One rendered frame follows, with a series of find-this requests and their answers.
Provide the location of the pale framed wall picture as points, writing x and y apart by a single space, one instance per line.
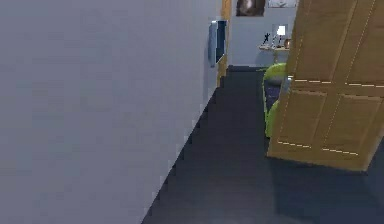
282 3

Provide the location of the wooden room door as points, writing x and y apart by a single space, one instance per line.
333 83

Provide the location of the brown round ornament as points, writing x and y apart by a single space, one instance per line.
287 43

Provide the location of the dark framed wall picture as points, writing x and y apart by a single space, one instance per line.
250 7

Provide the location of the white table lamp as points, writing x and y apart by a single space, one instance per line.
280 32

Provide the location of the wooden door frame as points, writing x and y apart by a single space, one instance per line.
224 50

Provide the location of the pale wooden side table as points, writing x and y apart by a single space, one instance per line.
274 49

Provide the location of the small black figurine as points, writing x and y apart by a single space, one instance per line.
266 38

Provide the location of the green armchair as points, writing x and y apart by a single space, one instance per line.
274 83

